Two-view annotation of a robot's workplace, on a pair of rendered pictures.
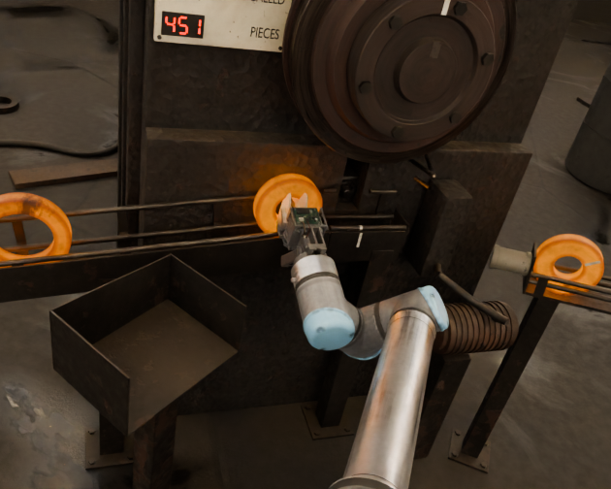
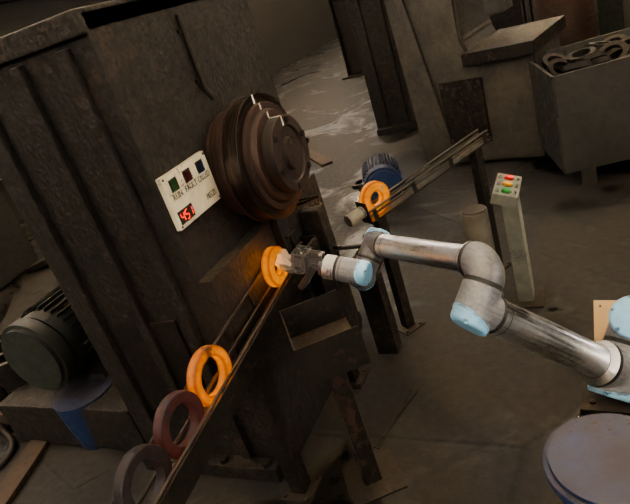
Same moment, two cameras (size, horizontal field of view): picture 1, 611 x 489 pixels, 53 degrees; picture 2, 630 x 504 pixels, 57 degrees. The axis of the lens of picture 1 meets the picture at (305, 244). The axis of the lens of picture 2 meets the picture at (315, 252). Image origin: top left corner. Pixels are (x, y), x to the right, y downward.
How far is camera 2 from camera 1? 1.26 m
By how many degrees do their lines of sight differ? 34
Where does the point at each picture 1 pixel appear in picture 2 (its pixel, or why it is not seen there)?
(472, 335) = not seen: hidden behind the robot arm
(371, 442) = (445, 249)
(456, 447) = (404, 329)
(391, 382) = (417, 243)
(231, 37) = (203, 205)
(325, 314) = (360, 265)
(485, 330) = not seen: hidden behind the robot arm
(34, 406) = not seen: outside the picture
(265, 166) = (251, 258)
